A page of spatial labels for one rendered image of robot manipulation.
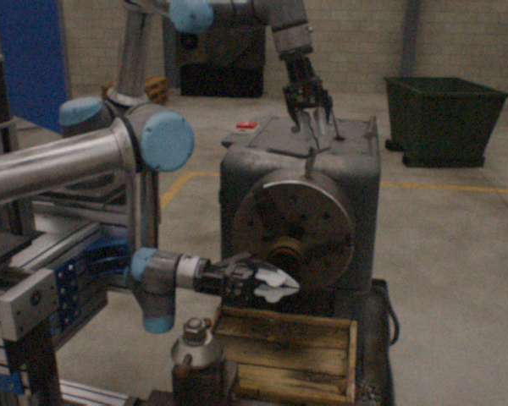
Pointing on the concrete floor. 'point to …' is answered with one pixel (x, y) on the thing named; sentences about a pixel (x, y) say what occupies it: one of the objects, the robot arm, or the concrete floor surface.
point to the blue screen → (35, 60)
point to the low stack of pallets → (146, 90)
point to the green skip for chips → (441, 120)
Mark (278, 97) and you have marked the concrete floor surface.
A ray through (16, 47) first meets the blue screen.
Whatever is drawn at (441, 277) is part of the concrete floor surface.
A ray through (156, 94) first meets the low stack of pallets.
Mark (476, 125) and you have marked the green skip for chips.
